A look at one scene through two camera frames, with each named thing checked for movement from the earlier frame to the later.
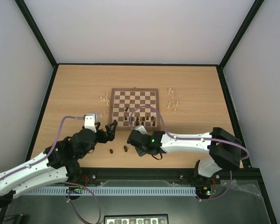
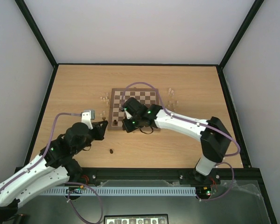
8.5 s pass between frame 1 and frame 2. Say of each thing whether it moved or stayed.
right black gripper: moved
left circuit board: stayed
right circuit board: stayed
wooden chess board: stayed
